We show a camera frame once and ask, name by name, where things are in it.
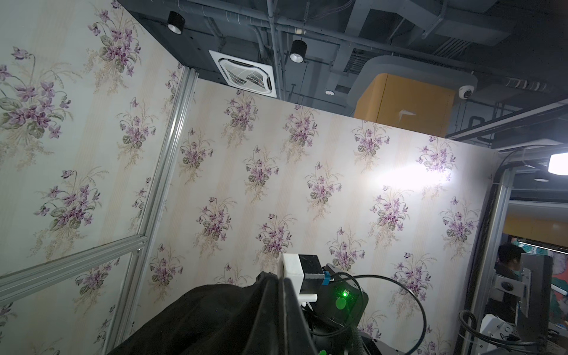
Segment black ceiling spotlight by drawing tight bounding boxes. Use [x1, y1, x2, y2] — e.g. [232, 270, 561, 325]
[167, 11, 186, 35]
[289, 39, 308, 64]

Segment black looped cable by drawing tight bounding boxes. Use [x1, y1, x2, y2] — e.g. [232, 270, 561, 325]
[327, 274, 427, 355]

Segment white ceiling air vent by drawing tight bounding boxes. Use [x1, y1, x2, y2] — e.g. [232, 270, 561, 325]
[209, 50, 277, 99]

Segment aluminium frame rails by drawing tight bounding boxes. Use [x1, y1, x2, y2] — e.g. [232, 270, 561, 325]
[1, 67, 199, 351]

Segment black cloth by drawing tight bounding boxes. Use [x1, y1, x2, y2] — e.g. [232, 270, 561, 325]
[112, 272, 317, 354]

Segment person in background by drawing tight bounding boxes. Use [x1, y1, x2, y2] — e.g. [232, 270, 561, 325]
[485, 243, 525, 323]

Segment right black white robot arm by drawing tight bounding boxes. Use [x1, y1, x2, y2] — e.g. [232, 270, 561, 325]
[303, 263, 399, 354]

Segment bright ceiling lamp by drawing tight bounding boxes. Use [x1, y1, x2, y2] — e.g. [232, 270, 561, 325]
[547, 152, 568, 176]

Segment white dome security camera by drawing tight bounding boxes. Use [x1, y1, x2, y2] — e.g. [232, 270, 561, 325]
[458, 85, 475, 100]

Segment orange wooden ceiling box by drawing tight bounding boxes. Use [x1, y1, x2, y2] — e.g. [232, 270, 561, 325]
[354, 73, 455, 138]

